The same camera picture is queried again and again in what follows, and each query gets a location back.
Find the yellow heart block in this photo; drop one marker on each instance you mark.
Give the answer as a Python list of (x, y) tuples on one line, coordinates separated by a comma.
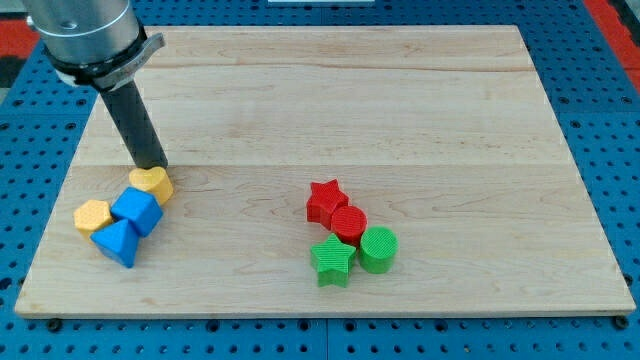
[(155, 181)]

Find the blue cube block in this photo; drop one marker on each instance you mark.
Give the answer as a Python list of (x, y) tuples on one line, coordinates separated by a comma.
[(140, 208)]

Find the red star block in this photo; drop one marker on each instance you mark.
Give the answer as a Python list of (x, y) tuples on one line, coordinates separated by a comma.
[(325, 199)]

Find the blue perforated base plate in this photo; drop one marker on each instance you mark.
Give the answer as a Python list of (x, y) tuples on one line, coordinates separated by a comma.
[(587, 64)]

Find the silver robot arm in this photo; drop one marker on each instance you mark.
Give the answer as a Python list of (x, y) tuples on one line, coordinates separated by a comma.
[(97, 43)]

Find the green star block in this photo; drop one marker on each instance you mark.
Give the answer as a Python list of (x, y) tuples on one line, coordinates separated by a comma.
[(332, 261)]

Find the blue triangle block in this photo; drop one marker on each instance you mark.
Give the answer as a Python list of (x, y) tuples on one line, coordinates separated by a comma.
[(118, 242)]

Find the red cylinder block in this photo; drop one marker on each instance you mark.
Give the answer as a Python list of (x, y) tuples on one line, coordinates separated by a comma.
[(348, 223)]

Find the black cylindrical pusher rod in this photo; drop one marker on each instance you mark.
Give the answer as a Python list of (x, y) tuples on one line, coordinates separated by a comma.
[(128, 112)]

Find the yellow hexagon block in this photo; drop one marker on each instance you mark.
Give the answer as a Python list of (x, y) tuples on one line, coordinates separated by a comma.
[(92, 216)]

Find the green cylinder block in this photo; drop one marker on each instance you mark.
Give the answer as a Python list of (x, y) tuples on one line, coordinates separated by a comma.
[(378, 248)]

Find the wooden board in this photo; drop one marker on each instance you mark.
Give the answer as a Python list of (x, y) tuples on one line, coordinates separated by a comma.
[(443, 134)]

